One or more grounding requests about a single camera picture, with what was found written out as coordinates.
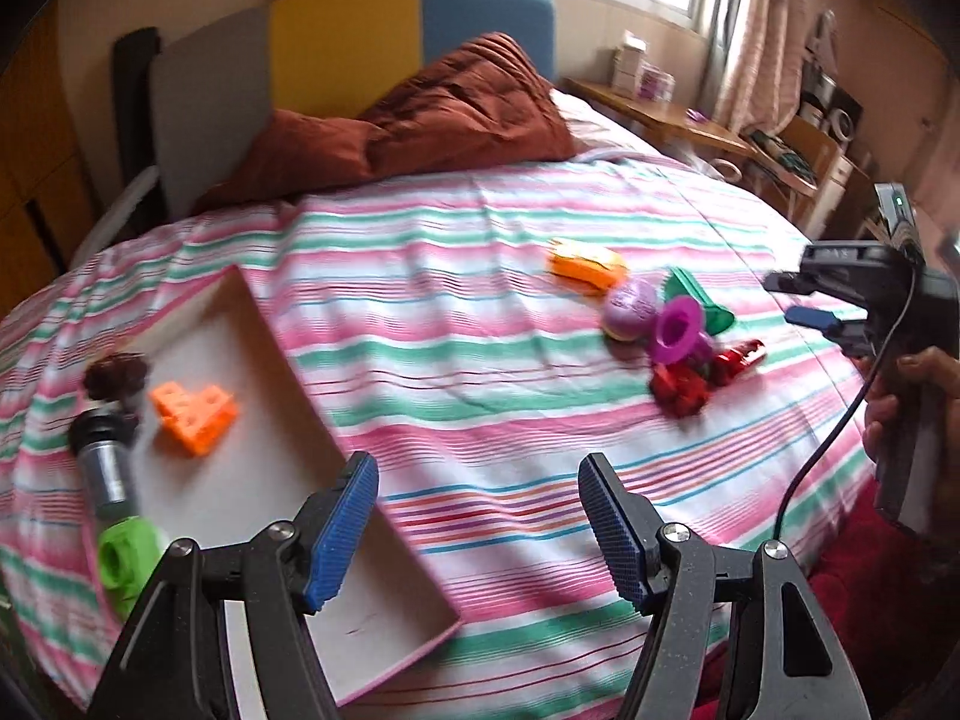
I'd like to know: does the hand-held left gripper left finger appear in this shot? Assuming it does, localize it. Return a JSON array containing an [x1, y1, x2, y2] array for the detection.
[[86, 451, 380, 720]]

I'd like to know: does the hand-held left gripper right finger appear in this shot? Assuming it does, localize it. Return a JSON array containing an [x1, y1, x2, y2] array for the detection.
[[577, 454, 875, 720]]

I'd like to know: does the red cylinder flashlight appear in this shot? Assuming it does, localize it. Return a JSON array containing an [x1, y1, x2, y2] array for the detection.
[[709, 340, 766, 385]]

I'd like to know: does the green funnel toy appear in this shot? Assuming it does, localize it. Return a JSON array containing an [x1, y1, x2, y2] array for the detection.
[[661, 268, 736, 337]]

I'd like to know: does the white pink-edged box tray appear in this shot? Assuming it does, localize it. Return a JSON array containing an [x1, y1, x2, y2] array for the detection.
[[97, 264, 464, 706]]

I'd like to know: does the purple funnel cup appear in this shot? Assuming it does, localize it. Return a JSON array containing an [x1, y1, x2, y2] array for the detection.
[[651, 297, 713, 368]]

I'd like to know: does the red puzzle block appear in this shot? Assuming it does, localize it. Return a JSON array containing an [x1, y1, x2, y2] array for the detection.
[[649, 364, 710, 417]]

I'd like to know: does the purple egg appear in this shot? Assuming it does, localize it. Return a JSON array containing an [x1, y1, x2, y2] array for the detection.
[[602, 279, 665, 342]]

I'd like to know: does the orange building block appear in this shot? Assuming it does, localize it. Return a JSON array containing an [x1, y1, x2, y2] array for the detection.
[[148, 381, 241, 458]]

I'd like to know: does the orange yellow ridged toy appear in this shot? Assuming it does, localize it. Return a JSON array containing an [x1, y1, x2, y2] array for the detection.
[[546, 238, 629, 293]]

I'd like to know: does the green plug-in device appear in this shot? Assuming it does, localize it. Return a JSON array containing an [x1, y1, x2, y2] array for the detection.
[[97, 516, 170, 616]]

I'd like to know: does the grey black cylinder filter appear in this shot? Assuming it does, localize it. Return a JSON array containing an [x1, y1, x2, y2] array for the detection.
[[69, 406, 145, 518]]

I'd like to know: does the brown hair comb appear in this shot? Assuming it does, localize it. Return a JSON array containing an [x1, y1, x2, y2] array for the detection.
[[82, 352, 151, 421]]

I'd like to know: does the person's right hand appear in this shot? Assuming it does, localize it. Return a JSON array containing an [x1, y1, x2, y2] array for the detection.
[[855, 349, 960, 466]]

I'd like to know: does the wooden chair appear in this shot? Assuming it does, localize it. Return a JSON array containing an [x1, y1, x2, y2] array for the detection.
[[750, 116, 860, 237]]

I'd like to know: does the wooden bedside table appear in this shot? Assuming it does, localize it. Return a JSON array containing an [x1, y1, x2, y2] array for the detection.
[[561, 75, 755, 162]]

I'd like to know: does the purple box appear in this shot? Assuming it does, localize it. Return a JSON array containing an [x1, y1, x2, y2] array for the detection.
[[637, 66, 676, 102]]

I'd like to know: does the red cloth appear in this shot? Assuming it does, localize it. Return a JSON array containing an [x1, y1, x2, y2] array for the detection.
[[690, 480, 960, 720]]

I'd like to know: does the pink patterned curtain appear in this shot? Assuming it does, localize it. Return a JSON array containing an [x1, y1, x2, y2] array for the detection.
[[705, 0, 815, 136]]

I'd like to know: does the white box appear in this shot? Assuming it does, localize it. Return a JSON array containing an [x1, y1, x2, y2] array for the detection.
[[611, 34, 647, 95]]

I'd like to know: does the pink green striped blanket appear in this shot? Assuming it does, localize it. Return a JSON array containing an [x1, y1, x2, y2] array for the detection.
[[0, 154, 878, 713]]

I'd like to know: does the red-brown quilted blanket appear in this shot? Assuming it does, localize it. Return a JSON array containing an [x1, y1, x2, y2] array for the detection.
[[193, 31, 578, 215]]

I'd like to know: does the white serrated plastic piece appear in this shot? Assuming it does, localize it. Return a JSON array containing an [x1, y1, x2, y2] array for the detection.
[[71, 165, 158, 267]]

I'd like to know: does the black rolled mat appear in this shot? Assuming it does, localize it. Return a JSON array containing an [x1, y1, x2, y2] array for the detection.
[[112, 28, 162, 218]]

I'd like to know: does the wooden wardrobe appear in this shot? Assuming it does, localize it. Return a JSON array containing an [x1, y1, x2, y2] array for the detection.
[[0, 7, 83, 316]]

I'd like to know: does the grey yellow blue headboard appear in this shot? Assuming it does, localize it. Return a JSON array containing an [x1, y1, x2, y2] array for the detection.
[[150, 0, 557, 222]]

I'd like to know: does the black cable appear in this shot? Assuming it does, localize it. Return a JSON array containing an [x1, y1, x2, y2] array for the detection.
[[772, 240, 923, 541]]

